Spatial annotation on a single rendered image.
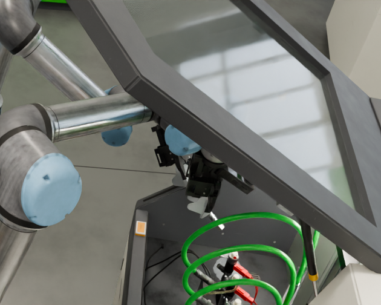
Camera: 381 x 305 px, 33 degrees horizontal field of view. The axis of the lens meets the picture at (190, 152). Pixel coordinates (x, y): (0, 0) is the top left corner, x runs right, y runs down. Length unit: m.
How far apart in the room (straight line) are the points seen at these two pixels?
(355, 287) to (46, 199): 0.59
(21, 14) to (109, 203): 2.01
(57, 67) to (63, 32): 3.19
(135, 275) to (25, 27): 0.78
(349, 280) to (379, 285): 0.05
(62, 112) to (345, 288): 0.64
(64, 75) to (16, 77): 2.65
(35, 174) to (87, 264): 2.05
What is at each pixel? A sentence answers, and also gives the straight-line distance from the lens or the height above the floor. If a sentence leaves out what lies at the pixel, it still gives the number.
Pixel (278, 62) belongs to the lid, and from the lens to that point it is 1.54.
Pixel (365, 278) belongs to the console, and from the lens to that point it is 1.28.
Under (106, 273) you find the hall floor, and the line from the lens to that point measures 3.12.
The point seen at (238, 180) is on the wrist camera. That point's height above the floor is 1.41.
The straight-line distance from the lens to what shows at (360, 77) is 4.55.
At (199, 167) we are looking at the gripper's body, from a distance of 1.54.
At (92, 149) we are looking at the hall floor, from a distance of 3.75.
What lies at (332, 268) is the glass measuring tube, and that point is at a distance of 1.80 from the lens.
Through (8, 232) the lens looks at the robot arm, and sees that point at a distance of 1.21.
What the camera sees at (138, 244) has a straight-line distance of 1.98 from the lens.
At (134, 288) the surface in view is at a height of 0.95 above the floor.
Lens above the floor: 2.41
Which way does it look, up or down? 38 degrees down
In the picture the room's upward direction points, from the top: 16 degrees clockwise
